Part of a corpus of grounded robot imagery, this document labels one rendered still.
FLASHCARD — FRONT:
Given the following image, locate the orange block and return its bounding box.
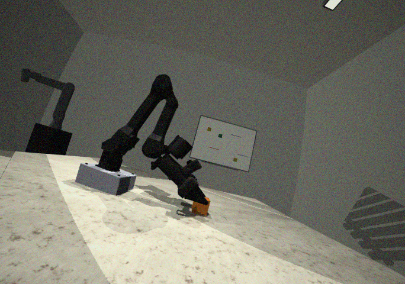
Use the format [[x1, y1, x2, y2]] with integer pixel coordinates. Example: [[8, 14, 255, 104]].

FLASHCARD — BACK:
[[192, 197, 211, 216]]

